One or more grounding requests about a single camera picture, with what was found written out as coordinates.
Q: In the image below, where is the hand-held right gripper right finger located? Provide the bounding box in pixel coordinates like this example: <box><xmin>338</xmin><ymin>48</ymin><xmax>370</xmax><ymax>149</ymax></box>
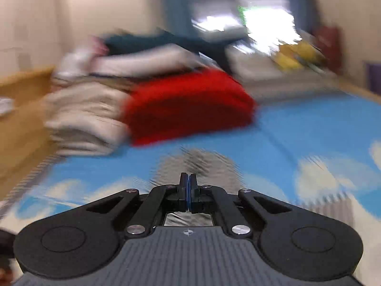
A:
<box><xmin>189</xmin><ymin>173</ymin><xmax>295</xmax><ymax>238</ymax></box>

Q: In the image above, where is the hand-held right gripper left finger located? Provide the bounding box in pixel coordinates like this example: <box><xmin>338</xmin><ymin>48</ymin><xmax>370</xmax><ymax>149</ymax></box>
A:
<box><xmin>86</xmin><ymin>173</ymin><xmax>189</xmax><ymax>238</ymax></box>

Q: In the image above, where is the black white striped shirt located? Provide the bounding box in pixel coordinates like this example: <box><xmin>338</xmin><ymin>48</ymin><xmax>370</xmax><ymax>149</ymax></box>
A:
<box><xmin>149</xmin><ymin>147</ymin><xmax>245</xmax><ymax>227</ymax></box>

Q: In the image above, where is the red folded blanket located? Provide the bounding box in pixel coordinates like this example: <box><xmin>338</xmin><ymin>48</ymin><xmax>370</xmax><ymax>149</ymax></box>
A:
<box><xmin>121</xmin><ymin>68</ymin><xmax>258</xmax><ymax>147</ymax></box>

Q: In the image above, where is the blue white printed bed sheet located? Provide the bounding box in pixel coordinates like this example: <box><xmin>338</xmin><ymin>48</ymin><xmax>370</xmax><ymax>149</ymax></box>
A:
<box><xmin>0</xmin><ymin>91</ymin><xmax>381</xmax><ymax>275</ymax></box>

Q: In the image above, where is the cream folded blanket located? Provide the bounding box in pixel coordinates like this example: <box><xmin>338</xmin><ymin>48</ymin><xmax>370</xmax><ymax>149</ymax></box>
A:
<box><xmin>44</xmin><ymin>81</ymin><xmax>132</xmax><ymax>157</ymax></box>

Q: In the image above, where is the grey white folded cloth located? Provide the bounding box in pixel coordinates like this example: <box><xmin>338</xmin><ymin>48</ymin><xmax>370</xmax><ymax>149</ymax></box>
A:
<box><xmin>55</xmin><ymin>45</ymin><xmax>206</xmax><ymax>78</ymax></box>

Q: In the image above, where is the teal cloth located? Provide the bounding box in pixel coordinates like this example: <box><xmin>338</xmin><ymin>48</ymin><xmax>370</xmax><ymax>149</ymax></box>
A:
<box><xmin>100</xmin><ymin>29</ymin><xmax>233</xmax><ymax>67</ymax></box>

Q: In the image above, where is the yellow plush toy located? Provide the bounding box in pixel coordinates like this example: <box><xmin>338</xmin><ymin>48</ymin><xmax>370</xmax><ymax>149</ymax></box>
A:
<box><xmin>271</xmin><ymin>39</ymin><xmax>324</xmax><ymax>72</ymax></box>

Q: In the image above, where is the blue curtain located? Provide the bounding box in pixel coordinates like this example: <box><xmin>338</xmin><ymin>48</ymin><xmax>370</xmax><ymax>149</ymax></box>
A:
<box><xmin>160</xmin><ymin>0</ymin><xmax>195</xmax><ymax>38</ymax></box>

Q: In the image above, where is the red cushion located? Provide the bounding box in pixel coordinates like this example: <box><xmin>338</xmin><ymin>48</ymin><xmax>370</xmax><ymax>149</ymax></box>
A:
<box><xmin>315</xmin><ymin>25</ymin><xmax>343</xmax><ymax>76</ymax></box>

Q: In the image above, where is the purple box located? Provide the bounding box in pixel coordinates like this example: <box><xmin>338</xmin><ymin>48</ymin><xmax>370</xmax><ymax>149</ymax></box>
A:
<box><xmin>364</xmin><ymin>61</ymin><xmax>381</xmax><ymax>92</ymax></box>

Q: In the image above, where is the wooden bed frame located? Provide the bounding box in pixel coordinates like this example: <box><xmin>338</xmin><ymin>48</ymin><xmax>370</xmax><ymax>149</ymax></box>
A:
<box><xmin>0</xmin><ymin>67</ymin><xmax>61</xmax><ymax>201</ymax></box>

